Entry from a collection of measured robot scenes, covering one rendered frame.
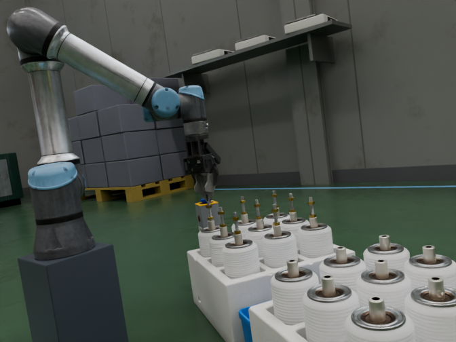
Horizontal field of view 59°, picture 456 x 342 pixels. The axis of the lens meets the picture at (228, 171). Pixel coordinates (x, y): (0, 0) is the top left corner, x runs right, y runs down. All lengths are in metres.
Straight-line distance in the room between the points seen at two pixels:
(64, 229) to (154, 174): 3.48
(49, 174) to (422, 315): 0.86
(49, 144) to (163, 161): 3.45
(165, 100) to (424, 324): 0.77
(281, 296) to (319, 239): 0.39
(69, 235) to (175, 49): 4.26
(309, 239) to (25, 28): 0.92
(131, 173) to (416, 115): 2.75
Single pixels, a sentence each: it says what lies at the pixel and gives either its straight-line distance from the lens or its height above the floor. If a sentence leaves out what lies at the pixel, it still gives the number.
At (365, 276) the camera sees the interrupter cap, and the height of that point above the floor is 0.25.
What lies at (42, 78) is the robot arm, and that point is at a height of 0.77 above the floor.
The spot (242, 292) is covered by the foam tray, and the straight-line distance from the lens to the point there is 1.07.
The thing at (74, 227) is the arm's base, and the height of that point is 0.37.
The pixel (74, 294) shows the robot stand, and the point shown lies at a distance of 1.10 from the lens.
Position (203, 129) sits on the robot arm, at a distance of 1.26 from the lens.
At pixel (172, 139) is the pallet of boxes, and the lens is 4.74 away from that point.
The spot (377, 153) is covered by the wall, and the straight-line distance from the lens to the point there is 3.67.
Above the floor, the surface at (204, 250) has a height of 0.20.
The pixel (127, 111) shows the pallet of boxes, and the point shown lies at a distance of 4.43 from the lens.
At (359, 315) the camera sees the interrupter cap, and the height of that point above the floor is 0.25.
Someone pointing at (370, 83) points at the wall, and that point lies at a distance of 3.67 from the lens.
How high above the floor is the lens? 0.54
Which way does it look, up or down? 5 degrees down
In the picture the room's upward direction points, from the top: 8 degrees counter-clockwise
